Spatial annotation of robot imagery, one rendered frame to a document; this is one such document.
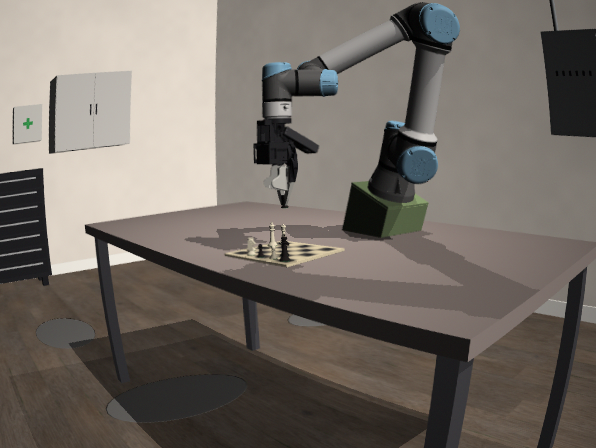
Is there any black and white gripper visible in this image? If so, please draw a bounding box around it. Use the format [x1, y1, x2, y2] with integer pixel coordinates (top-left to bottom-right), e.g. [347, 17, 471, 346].
[254, 118, 298, 206]

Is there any chessboard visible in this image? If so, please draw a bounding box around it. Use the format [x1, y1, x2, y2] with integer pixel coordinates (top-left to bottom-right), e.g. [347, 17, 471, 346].
[225, 241, 345, 267]

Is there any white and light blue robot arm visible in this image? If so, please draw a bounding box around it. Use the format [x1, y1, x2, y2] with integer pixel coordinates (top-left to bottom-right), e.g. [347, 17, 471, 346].
[262, 2, 460, 203]

